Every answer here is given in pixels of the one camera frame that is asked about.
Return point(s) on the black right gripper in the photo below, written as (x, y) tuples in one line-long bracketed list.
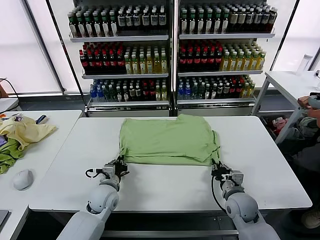
[(222, 174)]

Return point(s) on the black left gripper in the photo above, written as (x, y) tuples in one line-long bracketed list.
[(121, 171)]

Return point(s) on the light green t-shirt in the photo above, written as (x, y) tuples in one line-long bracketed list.
[(167, 140)]

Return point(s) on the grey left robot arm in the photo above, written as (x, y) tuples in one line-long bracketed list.
[(102, 197)]

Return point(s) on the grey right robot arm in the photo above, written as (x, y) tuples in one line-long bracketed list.
[(241, 205)]

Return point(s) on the red pink clothes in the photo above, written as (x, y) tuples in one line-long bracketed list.
[(278, 125)]

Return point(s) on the person bare hand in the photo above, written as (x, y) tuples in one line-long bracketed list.
[(304, 102)]

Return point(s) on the large white work table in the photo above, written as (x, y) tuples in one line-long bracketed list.
[(250, 162)]

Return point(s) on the white drinks shelf unit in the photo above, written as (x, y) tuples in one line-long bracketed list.
[(125, 112), (215, 110)]

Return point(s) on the white metal shelf board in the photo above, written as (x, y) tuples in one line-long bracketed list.
[(220, 73), (125, 75), (127, 103), (215, 101), (225, 36), (120, 38)]

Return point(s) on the black storage crate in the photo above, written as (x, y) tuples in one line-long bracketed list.
[(263, 119)]

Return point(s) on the dark bottle white cap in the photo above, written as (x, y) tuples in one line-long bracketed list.
[(214, 91), (220, 91), (208, 91), (119, 94), (227, 91), (131, 93), (126, 94), (137, 93)]

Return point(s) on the blue drink bottle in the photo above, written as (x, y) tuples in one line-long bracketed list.
[(100, 93), (188, 92), (93, 92), (181, 92)]

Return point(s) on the dark bottle red label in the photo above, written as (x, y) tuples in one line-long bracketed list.
[(240, 90), (233, 90), (145, 93), (151, 93)]

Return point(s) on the white side table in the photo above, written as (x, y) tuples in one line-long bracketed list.
[(50, 150)]

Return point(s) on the pale yellow drink bottle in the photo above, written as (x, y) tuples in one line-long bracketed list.
[(251, 90), (246, 90), (157, 93), (164, 93)]

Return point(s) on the black and blue tool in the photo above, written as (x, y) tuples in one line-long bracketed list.
[(41, 119)]

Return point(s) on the person leg black trousers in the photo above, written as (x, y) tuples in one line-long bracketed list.
[(308, 170)]

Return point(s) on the yellow juice bottle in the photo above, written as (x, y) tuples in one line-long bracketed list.
[(253, 61), (135, 65), (128, 65), (149, 64), (157, 64), (226, 62), (246, 61), (142, 64), (240, 61), (164, 63), (260, 61), (233, 62)]

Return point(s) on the pale yellow garment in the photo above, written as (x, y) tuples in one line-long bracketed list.
[(27, 132)]

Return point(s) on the grey green garment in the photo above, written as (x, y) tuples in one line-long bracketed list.
[(308, 126)]

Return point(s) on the red cap cola bottle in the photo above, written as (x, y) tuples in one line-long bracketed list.
[(105, 62), (190, 60), (183, 60), (197, 60), (218, 60), (120, 62), (98, 62), (113, 62), (205, 60), (90, 62), (83, 62), (212, 60)]

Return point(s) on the white computer mouse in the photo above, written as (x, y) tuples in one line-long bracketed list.
[(23, 180)]

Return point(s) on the white table slanted legs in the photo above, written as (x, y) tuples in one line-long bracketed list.
[(287, 85)]

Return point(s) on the beige shoe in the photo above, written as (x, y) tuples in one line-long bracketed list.
[(312, 218)]

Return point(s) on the olive green garment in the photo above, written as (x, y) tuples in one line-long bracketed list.
[(10, 152)]

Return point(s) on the small white purple packet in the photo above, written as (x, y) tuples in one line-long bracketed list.
[(17, 118)]

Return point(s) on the purple flat item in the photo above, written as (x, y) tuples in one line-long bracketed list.
[(2, 140)]

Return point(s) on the small white desk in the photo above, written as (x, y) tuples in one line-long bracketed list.
[(7, 105)]

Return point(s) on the translucent white cap bottle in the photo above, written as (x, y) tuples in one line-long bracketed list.
[(305, 64)]

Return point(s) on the green cap tea bottle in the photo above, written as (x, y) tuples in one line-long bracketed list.
[(113, 26), (73, 27), (192, 24), (217, 23), (105, 26), (225, 23), (88, 27), (209, 23), (184, 24), (200, 23), (80, 27), (97, 27)]

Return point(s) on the brown cardboard box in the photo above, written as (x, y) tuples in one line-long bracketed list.
[(2, 91)]

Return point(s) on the dark bottle white label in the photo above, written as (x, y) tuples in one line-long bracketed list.
[(121, 20), (162, 18), (154, 19), (129, 20), (145, 19), (136, 19)]

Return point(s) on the dark bottle beige label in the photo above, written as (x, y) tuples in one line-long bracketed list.
[(241, 19), (234, 19)]

